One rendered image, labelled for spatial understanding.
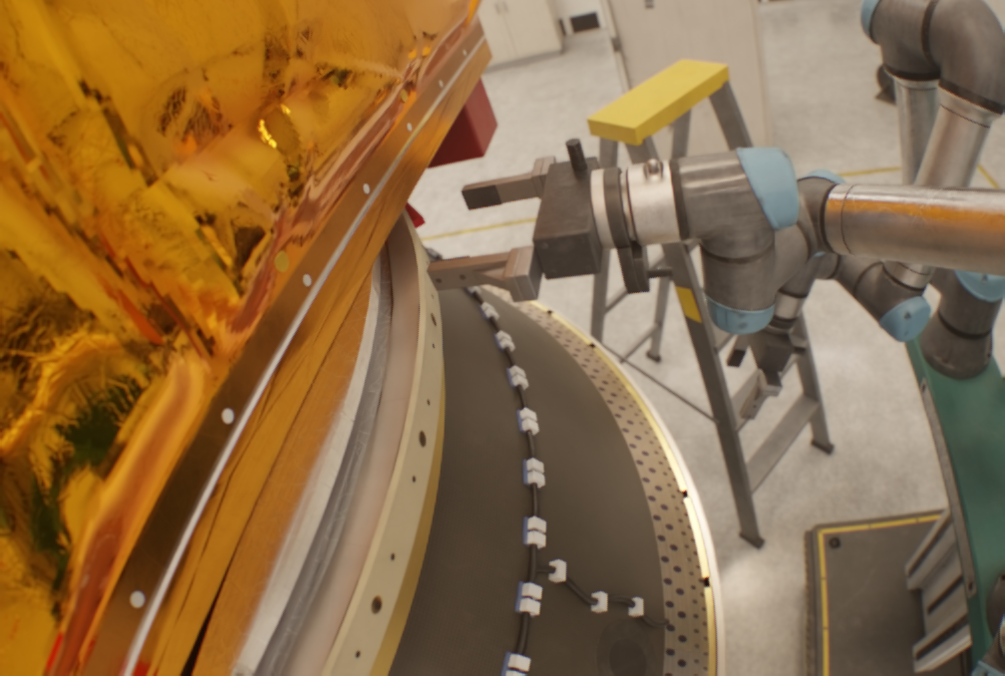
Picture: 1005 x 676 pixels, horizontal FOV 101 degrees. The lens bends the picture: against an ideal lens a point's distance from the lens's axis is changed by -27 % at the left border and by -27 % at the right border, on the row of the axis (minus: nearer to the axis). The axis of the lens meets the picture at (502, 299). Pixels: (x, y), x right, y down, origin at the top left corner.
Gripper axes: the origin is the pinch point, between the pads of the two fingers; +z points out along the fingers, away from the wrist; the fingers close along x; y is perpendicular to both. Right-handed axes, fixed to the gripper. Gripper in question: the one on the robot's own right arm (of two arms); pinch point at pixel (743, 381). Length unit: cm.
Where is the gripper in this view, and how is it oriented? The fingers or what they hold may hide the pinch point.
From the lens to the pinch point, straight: 102.1
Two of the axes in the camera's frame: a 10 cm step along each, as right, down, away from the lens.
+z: -1.1, 8.1, 5.7
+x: 1.2, -5.6, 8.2
